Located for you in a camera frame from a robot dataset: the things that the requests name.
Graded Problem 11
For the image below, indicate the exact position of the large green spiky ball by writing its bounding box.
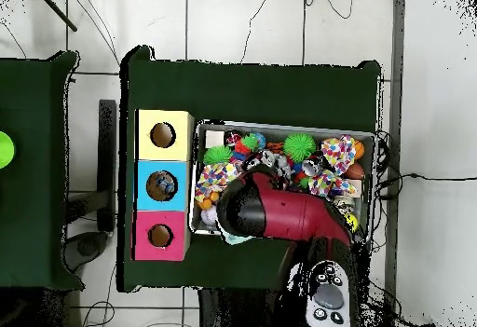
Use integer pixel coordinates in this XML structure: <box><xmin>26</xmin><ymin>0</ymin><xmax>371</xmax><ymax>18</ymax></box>
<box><xmin>281</xmin><ymin>132</ymin><xmax>317</xmax><ymax>164</ymax></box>

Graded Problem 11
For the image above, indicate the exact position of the dark green tablecloth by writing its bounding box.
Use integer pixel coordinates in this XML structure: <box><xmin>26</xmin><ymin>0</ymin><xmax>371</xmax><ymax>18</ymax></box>
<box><xmin>0</xmin><ymin>50</ymin><xmax>84</xmax><ymax>291</ymax></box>
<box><xmin>117</xmin><ymin>45</ymin><xmax>382</xmax><ymax>293</ymax></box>

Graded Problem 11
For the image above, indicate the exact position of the large polka dot cloth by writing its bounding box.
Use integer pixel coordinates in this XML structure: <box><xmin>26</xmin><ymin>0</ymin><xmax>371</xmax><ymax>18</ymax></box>
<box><xmin>307</xmin><ymin>134</ymin><xmax>361</xmax><ymax>198</ymax></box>

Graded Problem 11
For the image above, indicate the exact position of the grey stand base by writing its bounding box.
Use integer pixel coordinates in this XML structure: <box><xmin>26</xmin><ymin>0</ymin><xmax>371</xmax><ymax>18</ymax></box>
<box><xmin>63</xmin><ymin>230</ymin><xmax>110</xmax><ymax>273</ymax></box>

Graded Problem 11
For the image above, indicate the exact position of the black rod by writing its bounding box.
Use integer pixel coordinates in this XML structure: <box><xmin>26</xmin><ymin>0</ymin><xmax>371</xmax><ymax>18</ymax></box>
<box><xmin>38</xmin><ymin>0</ymin><xmax>78</xmax><ymax>33</ymax></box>

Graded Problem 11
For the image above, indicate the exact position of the black monitor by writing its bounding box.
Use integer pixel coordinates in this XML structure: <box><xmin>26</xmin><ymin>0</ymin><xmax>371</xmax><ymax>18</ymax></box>
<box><xmin>97</xmin><ymin>99</ymin><xmax>117</xmax><ymax>231</ymax></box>

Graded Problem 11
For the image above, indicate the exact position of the small polka dot cloth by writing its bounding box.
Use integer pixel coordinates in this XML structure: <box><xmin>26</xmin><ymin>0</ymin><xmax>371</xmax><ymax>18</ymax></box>
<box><xmin>194</xmin><ymin>160</ymin><xmax>241</xmax><ymax>203</ymax></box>

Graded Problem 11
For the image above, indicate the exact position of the mint green waffle cloth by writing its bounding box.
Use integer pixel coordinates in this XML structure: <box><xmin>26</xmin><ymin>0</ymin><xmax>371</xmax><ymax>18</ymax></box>
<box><xmin>222</xmin><ymin>229</ymin><xmax>255</xmax><ymax>247</ymax></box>

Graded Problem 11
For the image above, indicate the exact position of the crushed silver can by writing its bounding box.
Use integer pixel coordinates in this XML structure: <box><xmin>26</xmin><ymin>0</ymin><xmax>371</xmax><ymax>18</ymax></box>
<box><xmin>254</xmin><ymin>149</ymin><xmax>278</xmax><ymax>168</ymax></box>

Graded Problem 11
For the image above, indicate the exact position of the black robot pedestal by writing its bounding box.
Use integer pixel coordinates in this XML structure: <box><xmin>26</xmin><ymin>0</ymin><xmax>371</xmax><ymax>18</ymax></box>
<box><xmin>197</xmin><ymin>287</ymin><xmax>284</xmax><ymax>327</ymax></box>

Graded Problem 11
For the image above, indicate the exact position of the silver wire mesh bin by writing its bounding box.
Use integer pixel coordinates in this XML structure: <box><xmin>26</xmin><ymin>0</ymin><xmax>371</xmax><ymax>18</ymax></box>
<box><xmin>188</xmin><ymin>118</ymin><xmax>377</xmax><ymax>246</ymax></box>

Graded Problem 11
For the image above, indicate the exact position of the bright green round lid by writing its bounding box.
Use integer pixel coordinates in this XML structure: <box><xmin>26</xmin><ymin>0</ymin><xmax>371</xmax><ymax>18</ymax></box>
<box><xmin>0</xmin><ymin>130</ymin><xmax>16</xmax><ymax>170</ymax></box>

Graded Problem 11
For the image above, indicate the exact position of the plain wooden block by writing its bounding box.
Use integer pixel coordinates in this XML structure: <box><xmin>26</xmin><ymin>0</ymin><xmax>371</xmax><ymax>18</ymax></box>
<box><xmin>205</xmin><ymin>129</ymin><xmax>225</xmax><ymax>148</ymax></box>

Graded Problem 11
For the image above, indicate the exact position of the yellow ball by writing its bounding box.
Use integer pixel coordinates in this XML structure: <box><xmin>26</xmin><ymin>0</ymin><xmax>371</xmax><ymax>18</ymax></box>
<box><xmin>344</xmin><ymin>212</ymin><xmax>360</xmax><ymax>233</ymax></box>

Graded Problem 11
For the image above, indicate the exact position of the wooden box with three holes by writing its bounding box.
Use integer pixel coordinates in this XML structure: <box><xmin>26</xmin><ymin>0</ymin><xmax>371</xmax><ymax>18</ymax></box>
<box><xmin>131</xmin><ymin>108</ymin><xmax>196</xmax><ymax>262</ymax></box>

